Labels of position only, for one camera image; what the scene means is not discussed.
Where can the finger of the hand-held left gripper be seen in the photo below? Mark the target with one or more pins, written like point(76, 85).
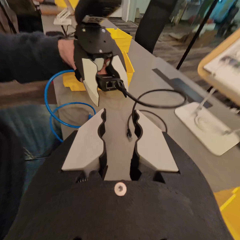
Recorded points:
point(90, 80)
point(120, 69)

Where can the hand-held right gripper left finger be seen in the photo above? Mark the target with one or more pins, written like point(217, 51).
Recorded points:
point(84, 148)

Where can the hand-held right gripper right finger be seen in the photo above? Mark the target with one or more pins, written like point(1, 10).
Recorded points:
point(153, 150)

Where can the black network adapter box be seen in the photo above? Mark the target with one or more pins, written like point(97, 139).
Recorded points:
point(102, 84)

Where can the person's left forearm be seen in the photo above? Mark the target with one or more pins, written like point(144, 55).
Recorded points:
point(28, 56)

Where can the person's left hand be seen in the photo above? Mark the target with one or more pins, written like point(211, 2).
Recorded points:
point(66, 52)

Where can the white folding stand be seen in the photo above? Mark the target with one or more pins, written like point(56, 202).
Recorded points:
point(62, 18)
point(206, 131)

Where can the person's jeans leg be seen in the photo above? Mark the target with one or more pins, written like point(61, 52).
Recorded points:
point(33, 135)

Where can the person's dark jacket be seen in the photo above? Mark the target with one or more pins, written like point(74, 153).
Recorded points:
point(9, 178)

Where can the black pole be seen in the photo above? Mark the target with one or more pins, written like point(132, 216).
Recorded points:
point(195, 38)

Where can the wooden board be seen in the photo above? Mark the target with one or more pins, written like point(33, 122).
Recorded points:
point(215, 87)

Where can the empty yellow plastic bin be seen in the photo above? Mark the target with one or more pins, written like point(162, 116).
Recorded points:
point(232, 211)

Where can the white instruction sign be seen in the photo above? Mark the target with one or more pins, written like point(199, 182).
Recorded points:
point(225, 71)

